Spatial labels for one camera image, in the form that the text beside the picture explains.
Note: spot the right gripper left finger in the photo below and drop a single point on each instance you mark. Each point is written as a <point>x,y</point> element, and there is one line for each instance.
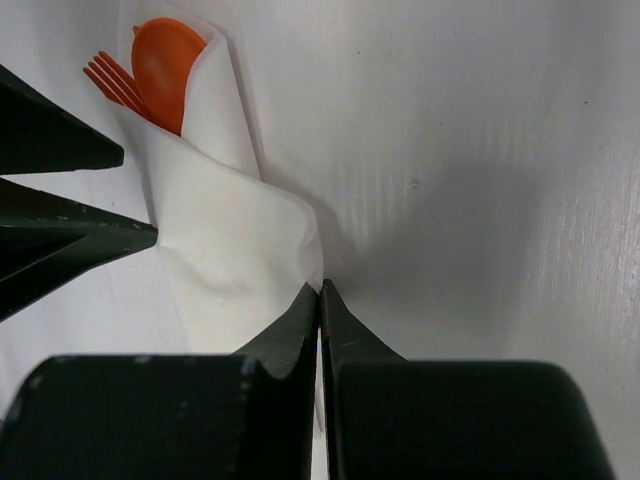
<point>247,415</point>

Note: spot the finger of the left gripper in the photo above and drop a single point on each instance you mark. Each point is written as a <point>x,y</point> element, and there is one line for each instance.
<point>47,241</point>
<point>38,136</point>

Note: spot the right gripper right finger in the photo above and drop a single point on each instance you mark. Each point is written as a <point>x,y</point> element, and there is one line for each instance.
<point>391,418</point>

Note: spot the orange plastic fork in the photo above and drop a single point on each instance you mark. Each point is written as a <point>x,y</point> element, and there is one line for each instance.
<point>116,84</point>

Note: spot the orange plastic spoon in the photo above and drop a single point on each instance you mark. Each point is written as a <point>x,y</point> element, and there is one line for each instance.
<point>163,53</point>

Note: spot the white paper napkin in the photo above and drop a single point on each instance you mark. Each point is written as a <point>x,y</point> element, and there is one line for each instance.
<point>236,250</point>

